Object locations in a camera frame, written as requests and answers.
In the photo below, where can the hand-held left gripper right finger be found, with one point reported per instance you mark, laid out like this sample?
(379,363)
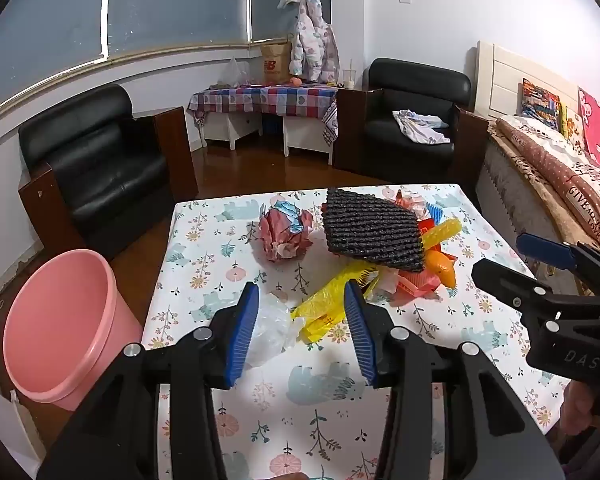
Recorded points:
(358,335)

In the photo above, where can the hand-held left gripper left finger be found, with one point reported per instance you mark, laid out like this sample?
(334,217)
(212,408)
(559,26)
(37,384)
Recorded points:
(242,335)

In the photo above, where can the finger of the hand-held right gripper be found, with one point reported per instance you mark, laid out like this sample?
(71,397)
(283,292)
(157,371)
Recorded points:
(545,252)
(505,280)

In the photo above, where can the clear plastic bag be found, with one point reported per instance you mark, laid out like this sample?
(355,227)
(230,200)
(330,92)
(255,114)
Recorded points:
(272,330)
(234,74)

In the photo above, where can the yellow plastic bag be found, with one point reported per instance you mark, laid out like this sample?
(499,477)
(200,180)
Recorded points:
(320,305)

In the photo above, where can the orange plastic wrapper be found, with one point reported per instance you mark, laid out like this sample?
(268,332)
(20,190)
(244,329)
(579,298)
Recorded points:
(437,265)

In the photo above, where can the yellow foam net tube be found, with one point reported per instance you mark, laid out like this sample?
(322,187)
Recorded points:
(442,232)

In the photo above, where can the blue foam mesh pad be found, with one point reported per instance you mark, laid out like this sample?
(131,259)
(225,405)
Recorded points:
(436,212)

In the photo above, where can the black foam mesh pad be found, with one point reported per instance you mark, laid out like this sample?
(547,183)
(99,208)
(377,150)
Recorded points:
(370,230)

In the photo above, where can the pink paper wrapper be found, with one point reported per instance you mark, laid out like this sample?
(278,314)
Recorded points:
(282,235)

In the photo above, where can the white printed plastic bag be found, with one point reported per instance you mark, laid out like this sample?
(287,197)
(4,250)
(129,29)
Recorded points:
(410,202)

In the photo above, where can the pink plastic bucket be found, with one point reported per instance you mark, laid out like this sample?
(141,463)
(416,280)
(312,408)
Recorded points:
(55,320)

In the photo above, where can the person's right hand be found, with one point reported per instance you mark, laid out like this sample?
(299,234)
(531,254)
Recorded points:
(575,410)

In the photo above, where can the floral tablecloth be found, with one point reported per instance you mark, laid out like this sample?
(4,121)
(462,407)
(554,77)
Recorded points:
(290,410)

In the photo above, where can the orange printed pillow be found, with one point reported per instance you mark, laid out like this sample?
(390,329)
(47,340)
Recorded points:
(572,122)

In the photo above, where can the colourful printed pillow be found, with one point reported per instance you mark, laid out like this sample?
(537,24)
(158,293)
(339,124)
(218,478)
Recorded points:
(540,100)

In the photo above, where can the white printed cloth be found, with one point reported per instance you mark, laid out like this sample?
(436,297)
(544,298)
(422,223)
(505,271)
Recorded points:
(420,127)

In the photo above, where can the cream bed headboard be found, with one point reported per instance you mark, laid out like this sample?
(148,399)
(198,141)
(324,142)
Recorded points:
(505,75)

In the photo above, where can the black leather armchair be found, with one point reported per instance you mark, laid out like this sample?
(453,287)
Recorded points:
(410,105)
(105,170)

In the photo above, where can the white desk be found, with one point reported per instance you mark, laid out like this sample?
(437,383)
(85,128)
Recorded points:
(230,130)

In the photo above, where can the checked tablecloth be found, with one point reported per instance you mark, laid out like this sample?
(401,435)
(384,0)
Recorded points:
(265,97)

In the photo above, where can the cup with straw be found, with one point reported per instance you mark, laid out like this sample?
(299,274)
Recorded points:
(349,82)

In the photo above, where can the brown paper bag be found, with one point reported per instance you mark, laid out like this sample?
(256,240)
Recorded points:
(276,62)

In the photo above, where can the grey roller blind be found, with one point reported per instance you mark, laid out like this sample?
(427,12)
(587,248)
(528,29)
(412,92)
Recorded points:
(180,5)
(270,10)

